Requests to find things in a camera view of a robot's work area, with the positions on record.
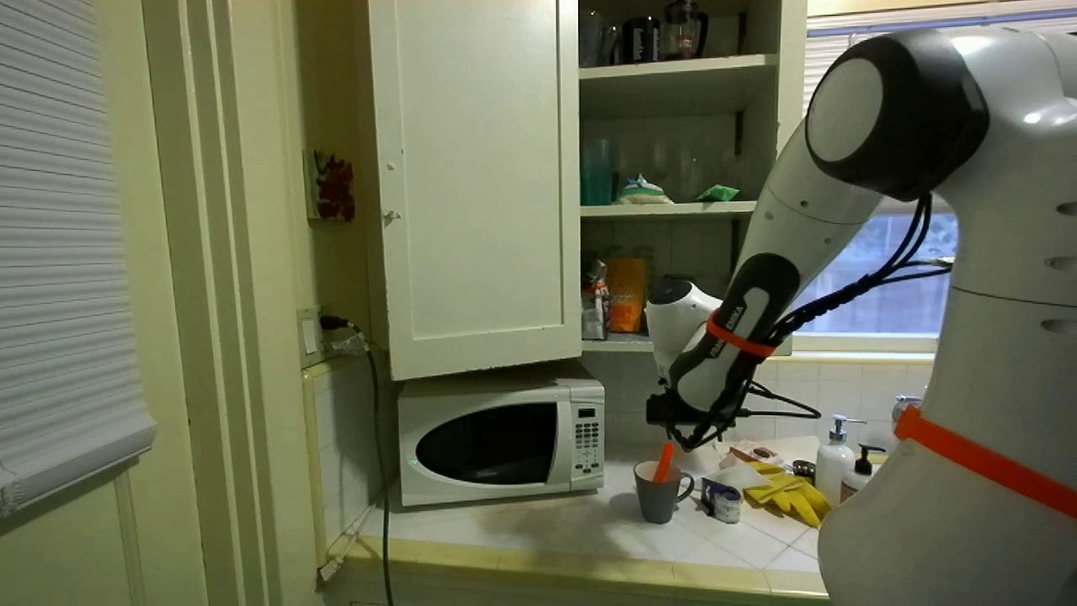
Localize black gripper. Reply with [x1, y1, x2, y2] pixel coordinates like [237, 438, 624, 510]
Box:
[647, 384, 728, 454]

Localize white cupboard door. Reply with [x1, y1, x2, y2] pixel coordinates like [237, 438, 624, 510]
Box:
[365, 0, 581, 384]

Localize grey ceramic mug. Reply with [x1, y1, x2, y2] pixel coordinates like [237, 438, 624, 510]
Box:
[633, 459, 700, 530]

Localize red white booklet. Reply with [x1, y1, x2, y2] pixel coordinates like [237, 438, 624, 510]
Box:
[716, 444, 786, 476]

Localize blue white small mug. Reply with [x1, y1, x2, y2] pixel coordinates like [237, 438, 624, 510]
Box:
[700, 476, 748, 530]

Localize yellow rubber gloves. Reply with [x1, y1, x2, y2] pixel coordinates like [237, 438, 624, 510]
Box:
[740, 463, 834, 532]

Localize orange food package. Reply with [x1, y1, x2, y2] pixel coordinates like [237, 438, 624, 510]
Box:
[601, 251, 651, 337]

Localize white pump soap bottle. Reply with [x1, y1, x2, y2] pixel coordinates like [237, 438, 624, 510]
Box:
[813, 414, 862, 505]

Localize small red label bottle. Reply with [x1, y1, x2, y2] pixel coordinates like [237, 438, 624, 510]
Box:
[581, 260, 614, 342]

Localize white microwave oven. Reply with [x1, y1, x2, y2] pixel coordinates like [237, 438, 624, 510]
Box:
[394, 375, 608, 510]

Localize orange label pump bottle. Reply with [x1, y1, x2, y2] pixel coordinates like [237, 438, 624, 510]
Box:
[838, 441, 887, 497]

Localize kitchen window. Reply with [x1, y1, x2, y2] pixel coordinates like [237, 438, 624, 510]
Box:
[785, 19, 962, 359]

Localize dark metal canister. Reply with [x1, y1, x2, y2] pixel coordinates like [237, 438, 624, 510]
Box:
[619, 12, 664, 67]

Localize dark glass carafe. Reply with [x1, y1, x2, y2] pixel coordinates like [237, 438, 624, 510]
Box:
[657, 0, 713, 59]

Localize white panel door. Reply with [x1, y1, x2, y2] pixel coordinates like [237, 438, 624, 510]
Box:
[0, 0, 210, 606]

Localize white window blind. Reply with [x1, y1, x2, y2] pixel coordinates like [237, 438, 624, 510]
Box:
[0, 0, 161, 522]

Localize orange velcro strap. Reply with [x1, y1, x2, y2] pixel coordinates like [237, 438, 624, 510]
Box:
[890, 404, 1077, 522]
[703, 315, 780, 363]

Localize black power cable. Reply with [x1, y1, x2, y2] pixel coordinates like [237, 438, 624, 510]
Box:
[364, 340, 397, 606]

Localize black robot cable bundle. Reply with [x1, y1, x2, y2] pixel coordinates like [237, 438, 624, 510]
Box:
[734, 195, 957, 423]

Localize white wall cupboard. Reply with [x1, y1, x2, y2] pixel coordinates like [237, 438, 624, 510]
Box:
[558, 0, 812, 359]

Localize red wall decoration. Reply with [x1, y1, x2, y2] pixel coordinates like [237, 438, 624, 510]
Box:
[308, 147, 359, 225]

